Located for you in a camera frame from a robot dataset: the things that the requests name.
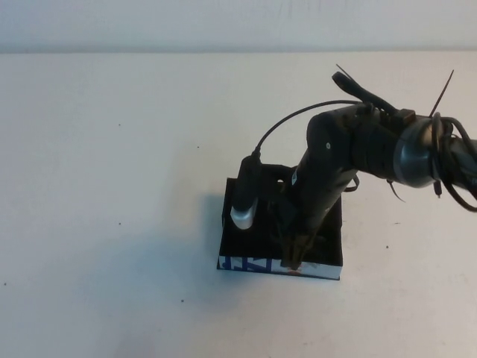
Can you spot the black zip tie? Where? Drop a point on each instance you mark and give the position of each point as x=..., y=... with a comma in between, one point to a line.
x=395, y=191
x=441, y=93

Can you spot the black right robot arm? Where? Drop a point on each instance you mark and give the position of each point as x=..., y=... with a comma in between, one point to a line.
x=376, y=149

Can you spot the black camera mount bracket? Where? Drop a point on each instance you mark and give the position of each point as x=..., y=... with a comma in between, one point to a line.
x=274, y=182

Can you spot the black glasses case printed front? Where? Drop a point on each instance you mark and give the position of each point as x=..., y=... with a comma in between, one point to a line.
x=242, y=244

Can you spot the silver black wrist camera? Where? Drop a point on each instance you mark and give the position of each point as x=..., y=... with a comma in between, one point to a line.
x=244, y=194

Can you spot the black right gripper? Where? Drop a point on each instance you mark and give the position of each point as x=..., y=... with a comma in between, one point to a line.
x=316, y=197

